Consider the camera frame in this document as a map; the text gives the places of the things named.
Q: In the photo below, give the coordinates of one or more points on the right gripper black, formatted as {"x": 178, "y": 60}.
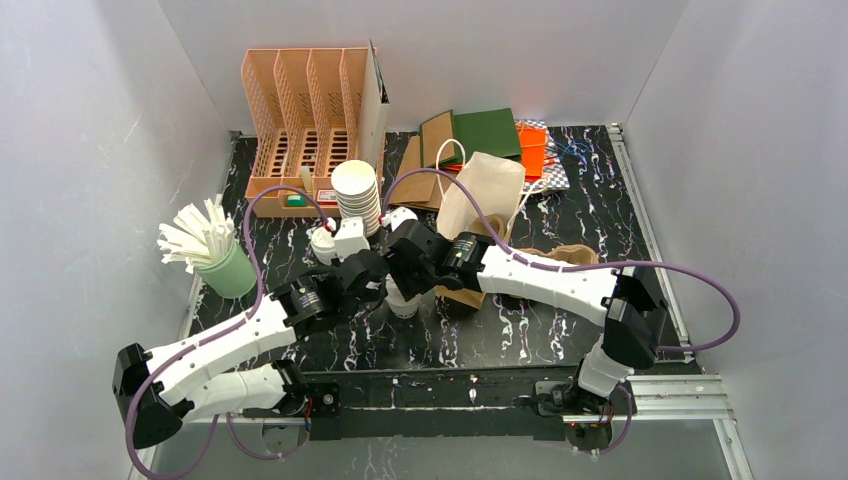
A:
{"x": 403, "y": 258}

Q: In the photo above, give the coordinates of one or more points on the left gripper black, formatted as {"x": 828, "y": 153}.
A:
{"x": 370, "y": 268}

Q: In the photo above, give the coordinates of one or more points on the single paper cup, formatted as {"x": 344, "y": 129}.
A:
{"x": 400, "y": 306}

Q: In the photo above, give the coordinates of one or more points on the stack of paper cups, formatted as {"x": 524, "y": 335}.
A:
{"x": 355, "y": 185}

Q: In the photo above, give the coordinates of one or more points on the tan paper bag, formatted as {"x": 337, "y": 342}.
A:
{"x": 490, "y": 186}

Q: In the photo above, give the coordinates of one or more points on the cardboard two-cup carrier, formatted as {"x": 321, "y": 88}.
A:
{"x": 575, "y": 254}

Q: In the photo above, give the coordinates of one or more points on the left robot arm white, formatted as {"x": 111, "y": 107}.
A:
{"x": 160, "y": 390}

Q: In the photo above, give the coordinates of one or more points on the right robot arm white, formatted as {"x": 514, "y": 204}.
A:
{"x": 620, "y": 300}

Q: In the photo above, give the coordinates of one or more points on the stack of white lids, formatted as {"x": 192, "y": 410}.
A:
{"x": 322, "y": 245}

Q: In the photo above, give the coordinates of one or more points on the brown kraft paper bag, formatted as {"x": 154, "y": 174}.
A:
{"x": 422, "y": 190}

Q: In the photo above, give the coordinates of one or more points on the red white small box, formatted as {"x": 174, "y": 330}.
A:
{"x": 326, "y": 197}

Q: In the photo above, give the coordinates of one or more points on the green yellow small item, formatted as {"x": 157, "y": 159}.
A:
{"x": 295, "y": 200}

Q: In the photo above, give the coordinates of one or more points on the green cup holder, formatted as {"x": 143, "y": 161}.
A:
{"x": 231, "y": 277}

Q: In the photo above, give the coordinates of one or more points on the dark green paper bag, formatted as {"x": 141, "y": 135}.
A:
{"x": 492, "y": 132}

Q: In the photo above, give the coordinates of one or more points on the white folder in organizer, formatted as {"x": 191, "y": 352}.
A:
{"x": 373, "y": 111}

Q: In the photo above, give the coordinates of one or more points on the orange paper bag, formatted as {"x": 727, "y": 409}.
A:
{"x": 533, "y": 143}

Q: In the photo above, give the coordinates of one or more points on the white wrapped straws bundle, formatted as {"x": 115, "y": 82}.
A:
{"x": 198, "y": 237}

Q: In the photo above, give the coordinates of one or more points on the pink desk file organizer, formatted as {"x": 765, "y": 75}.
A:
{"x": 305, "y": 105}

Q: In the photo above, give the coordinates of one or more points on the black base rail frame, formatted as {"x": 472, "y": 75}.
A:
{"x": 471, "y": 424}

